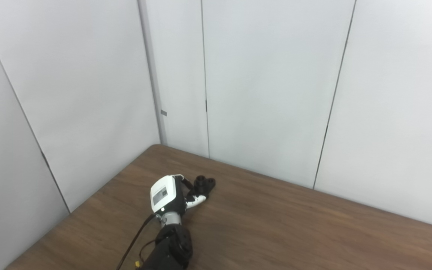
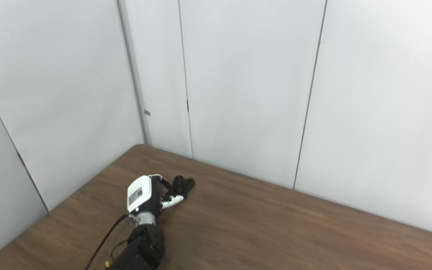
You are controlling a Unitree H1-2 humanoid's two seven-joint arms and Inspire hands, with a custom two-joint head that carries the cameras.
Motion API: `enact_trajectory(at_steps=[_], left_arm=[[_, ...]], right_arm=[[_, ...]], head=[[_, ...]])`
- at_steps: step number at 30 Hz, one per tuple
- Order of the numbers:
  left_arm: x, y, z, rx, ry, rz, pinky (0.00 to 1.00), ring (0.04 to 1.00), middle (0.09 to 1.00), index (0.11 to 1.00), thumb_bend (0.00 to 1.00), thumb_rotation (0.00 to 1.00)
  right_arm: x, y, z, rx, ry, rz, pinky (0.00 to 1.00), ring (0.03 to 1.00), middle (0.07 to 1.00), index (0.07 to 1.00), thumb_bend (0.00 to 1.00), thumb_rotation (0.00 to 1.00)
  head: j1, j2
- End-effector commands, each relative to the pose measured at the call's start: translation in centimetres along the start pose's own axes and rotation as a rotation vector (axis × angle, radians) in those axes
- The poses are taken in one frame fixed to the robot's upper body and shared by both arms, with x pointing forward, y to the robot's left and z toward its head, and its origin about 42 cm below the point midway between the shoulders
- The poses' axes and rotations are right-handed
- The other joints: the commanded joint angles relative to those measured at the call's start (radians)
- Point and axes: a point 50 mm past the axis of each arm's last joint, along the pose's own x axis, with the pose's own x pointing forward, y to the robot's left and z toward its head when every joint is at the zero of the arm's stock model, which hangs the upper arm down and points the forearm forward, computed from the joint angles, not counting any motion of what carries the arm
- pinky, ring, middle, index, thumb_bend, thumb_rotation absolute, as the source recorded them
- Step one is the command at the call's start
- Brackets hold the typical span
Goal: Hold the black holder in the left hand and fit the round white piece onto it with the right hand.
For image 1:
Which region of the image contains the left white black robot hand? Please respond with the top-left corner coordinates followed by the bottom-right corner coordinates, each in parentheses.
top-left (150, 174), bottom-right (206, 218)

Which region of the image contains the black plastic holder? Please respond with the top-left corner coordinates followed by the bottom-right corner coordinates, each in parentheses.
top-left (195, 175), bottom-right (216, 200)

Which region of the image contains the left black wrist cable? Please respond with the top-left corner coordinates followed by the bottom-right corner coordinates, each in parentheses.
top-left (117, 214), bottom-right (157, 270)

